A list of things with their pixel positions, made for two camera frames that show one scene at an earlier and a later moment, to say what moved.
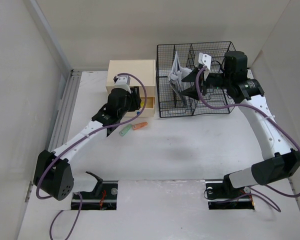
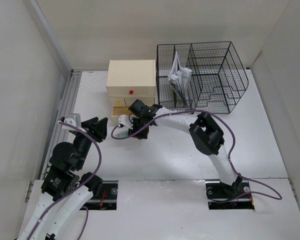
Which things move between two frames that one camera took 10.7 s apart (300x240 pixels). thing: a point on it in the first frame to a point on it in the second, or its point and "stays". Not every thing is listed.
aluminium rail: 59,135 stays
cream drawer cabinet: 142,73 stays
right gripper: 192,92 to 135,129
